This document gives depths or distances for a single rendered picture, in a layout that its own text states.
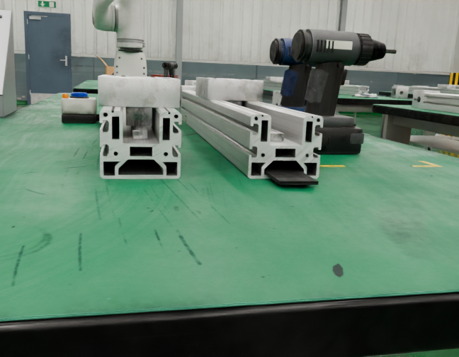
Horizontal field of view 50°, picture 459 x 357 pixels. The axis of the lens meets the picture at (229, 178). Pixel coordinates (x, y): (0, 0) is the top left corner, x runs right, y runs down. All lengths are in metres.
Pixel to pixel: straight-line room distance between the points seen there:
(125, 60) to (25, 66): 10.95
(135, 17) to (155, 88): 0.90
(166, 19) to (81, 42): 2.06
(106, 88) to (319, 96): 0.40
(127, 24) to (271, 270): 1.29
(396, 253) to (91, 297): 0.24
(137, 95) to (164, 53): 11.72
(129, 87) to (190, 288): 0.42
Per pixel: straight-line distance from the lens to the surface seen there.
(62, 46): 12.38
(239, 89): 0.97
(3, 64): 1.48
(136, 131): 0.66
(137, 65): 1.59
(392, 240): 0.45
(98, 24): 1.58
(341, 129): 0.91
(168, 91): 0.69
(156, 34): 12.41
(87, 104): 1.27
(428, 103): 2.75
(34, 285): 0.34
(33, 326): 0.30
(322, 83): 0.91
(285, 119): 0.74
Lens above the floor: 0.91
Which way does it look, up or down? 12 degrees down
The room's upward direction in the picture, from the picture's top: 3 degrees clockwise
